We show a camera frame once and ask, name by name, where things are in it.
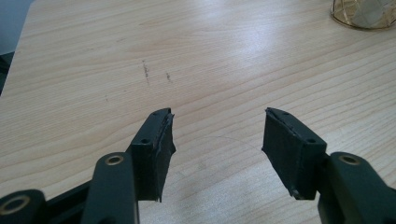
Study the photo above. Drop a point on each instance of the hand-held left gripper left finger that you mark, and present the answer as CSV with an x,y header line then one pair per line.
x,y
152,161

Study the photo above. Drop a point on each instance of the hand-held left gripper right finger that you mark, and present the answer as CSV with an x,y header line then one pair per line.
x,y
295,155

